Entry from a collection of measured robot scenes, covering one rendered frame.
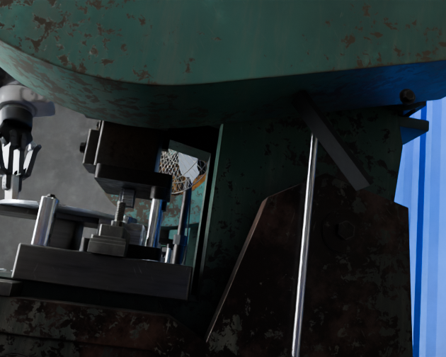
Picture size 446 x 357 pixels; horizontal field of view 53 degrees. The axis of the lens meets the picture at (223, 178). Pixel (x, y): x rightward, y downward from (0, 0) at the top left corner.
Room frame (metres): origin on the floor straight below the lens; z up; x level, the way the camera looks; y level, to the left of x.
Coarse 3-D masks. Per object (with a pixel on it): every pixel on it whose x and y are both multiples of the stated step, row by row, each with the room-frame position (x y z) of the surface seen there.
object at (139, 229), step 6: (102, 222) 0.93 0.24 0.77; (108, 222) 0.93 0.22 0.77; (126, 228) 0.94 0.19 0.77; (132, 228) 0.94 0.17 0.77; (138, 228) 0.94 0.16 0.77; (144, 228) 1.02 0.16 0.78; (132, 234) 0.94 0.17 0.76; (138, 234) 0.94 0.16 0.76; (144, 234) 1.06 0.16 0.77; (132, 240) 0.94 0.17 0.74; (138, 240) 0.94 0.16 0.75
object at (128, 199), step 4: (124, 188) 0.99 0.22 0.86; (120, 192) 0.99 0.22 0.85; (124, 192) 0.99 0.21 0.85; (128, 192) 0.99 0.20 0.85; (132, 192) 0.99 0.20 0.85; (120, 196) 0.99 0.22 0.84; (124, 196) 0.99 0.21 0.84; (128, 196) 0.99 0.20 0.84; (132, 196) 0.99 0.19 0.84; (120, 200) 1.00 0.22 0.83; (124, 200) 0.99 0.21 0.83; (128, 200) 0.99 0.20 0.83; (132, 200) 0.99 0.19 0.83; (128, 204) 0.99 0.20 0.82; (132, 204) 1.00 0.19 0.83; (132, 208) 1.03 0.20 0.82
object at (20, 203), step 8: (0, 200) 0.91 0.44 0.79; (8, 200) 0.88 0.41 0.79; (16, 200) 0.87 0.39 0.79; (24, 200) 0.86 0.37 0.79; (32, 208) 0.92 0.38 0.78; (64, 208) 0.86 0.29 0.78; (72, 208) 0.86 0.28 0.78; (80, 208) 0.87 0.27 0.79; (88, 216) 0.92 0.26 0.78; (96, 216) 0.90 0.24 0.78; (104, 216) 0.90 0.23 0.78; (112, 216) 0.91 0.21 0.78
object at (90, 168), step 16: (112, 128) 0.93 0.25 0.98; (128, 128) 0.93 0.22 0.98; (144, 128) 0.94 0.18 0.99; (80, 144) 0.96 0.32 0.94; (96, 144) 0.95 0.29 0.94; (112, 144) 0.93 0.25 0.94; (128, 144) 0.93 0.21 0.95; (144, 144) 0.94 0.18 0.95; (160, 144) 0.99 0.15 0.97; (96, 160) 0.93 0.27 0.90; (112, 160) 0.93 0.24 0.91; (128, 160) 0.93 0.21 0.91; (144, 160) 0.94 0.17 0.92
